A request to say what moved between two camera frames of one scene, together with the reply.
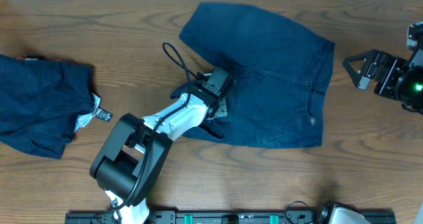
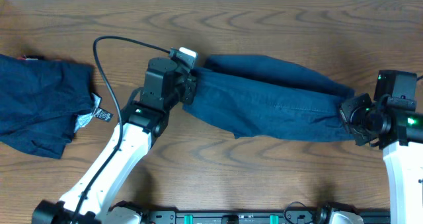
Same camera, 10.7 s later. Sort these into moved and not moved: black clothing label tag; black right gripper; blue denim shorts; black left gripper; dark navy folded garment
Moved: blue denim shorts; black right gripper; black left gripper
Not moved: dark navy folded garment; black clothing label tag
